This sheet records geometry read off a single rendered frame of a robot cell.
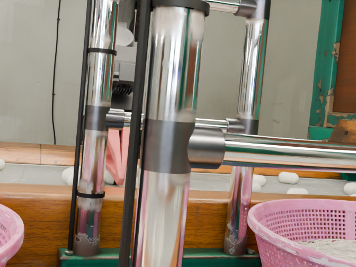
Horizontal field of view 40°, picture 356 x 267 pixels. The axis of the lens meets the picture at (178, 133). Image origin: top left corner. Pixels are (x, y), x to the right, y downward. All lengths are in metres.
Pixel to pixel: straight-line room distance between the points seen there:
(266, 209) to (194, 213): 0.07
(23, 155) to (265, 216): 0.47
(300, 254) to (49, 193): 0.24
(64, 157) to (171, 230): 0.64
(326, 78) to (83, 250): 0.77
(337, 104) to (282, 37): 1.77
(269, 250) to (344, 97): 0.71
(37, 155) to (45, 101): 1.93
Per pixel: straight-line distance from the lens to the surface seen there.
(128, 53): 0.65
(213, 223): 0.51
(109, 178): 0.67
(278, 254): 0.38
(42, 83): 2.76
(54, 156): 0.84
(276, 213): 0.51
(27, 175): 0.72
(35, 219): 0.47
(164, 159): 0.20
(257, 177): 0.79
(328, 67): 1.11
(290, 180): 0.86
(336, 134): 0.97
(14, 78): 2.75
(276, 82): 2.80
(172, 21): 0.20
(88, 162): 0.44
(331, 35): 1.12
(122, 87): 0.65
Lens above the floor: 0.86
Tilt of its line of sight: 3 degrees down
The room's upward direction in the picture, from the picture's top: 5 degrees clockwise
